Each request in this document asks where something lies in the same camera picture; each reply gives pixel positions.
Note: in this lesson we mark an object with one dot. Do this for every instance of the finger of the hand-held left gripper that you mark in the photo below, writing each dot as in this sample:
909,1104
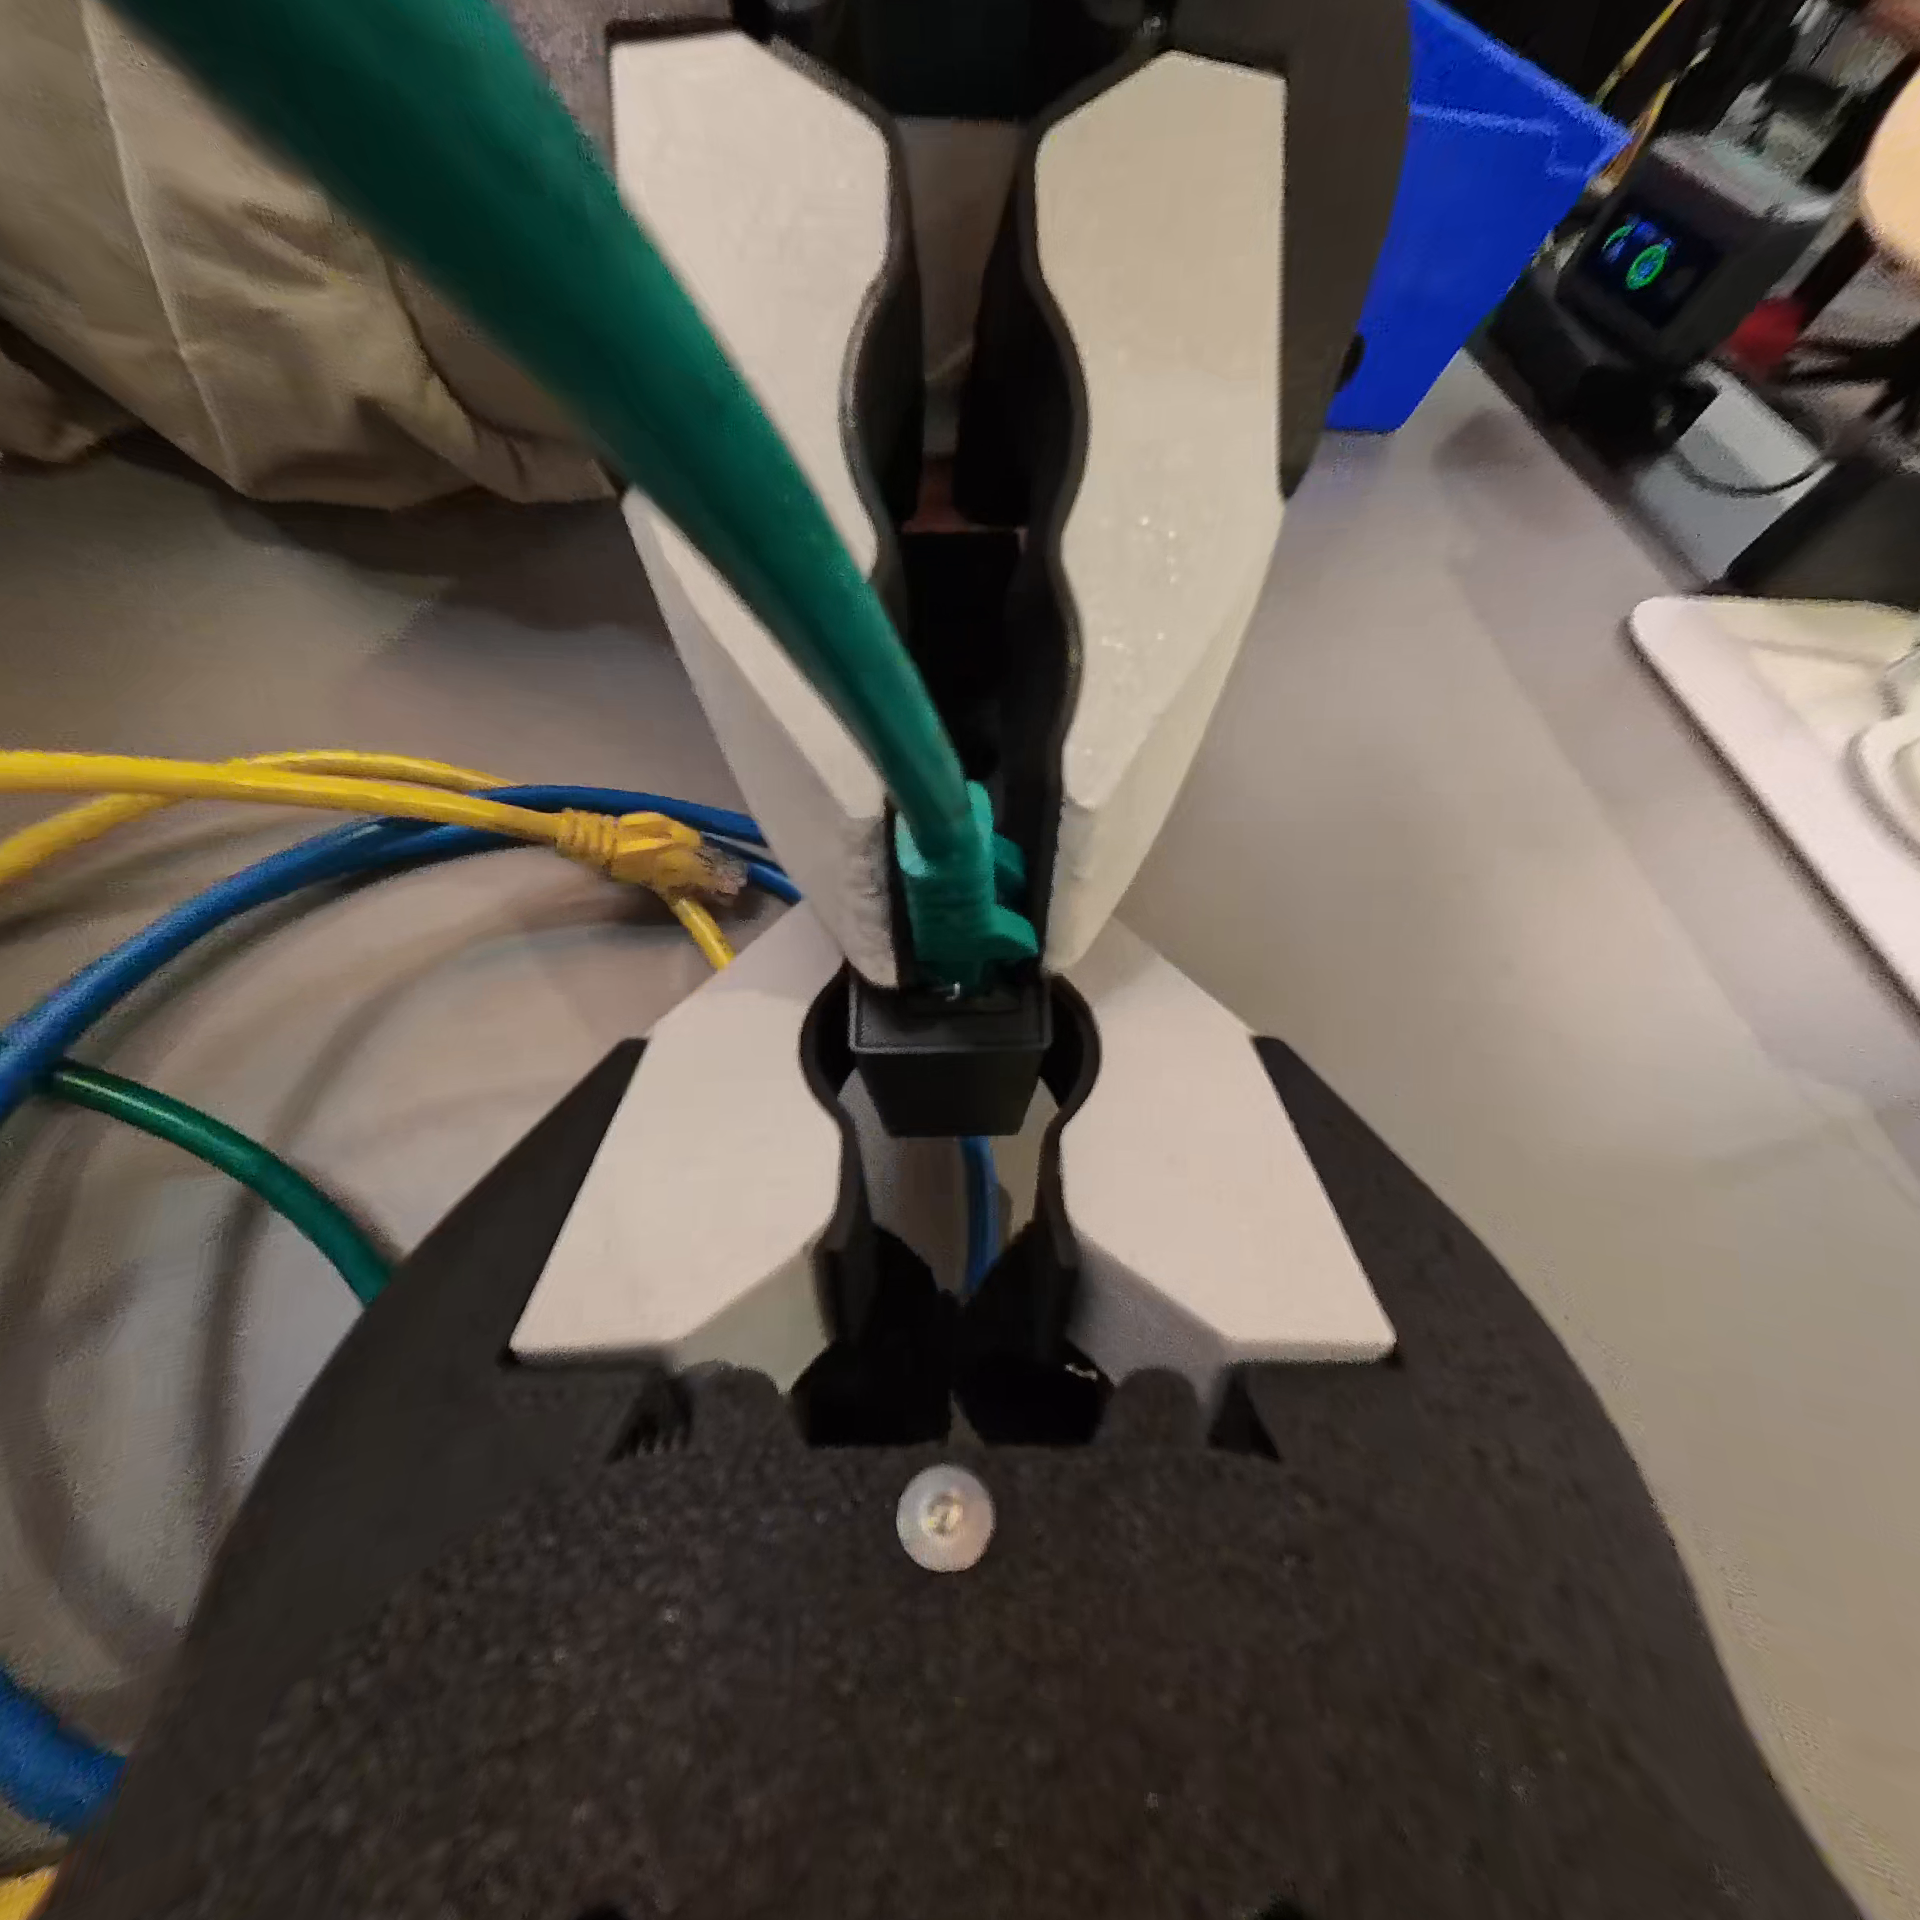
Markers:
1170,378
780,195

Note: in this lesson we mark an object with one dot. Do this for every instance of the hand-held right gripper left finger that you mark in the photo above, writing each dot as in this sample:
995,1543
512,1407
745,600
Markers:
692,1203

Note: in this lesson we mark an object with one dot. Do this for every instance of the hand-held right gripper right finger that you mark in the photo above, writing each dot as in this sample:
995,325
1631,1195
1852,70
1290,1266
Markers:
1217,1203

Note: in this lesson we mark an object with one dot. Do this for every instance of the white tray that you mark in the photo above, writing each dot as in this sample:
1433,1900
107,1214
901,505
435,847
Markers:
1772,721

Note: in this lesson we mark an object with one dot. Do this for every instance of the black device with screen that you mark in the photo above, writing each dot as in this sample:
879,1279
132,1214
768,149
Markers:
1695,257

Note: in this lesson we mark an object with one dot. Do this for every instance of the beige zippered bag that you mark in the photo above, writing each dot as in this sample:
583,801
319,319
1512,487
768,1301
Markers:
226,270

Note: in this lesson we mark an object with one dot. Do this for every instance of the blue plastic bin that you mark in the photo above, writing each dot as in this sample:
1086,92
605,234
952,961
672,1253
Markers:
1481,222

